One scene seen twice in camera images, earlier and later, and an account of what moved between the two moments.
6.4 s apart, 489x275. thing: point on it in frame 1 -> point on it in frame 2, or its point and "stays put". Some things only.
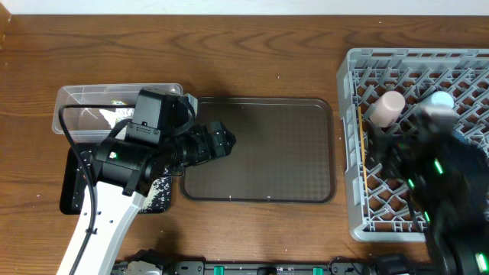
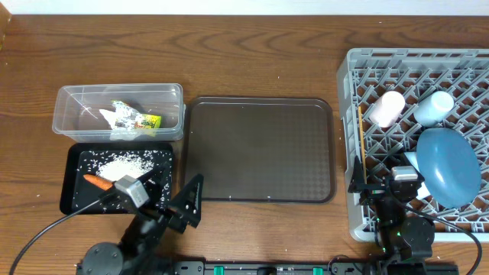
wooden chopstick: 361,134 stays put
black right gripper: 397,151 -> 372,191
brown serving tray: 285,151 stays put
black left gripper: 207,149 -> 178,219
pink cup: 387,109 stays put
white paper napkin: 110,116 stays put
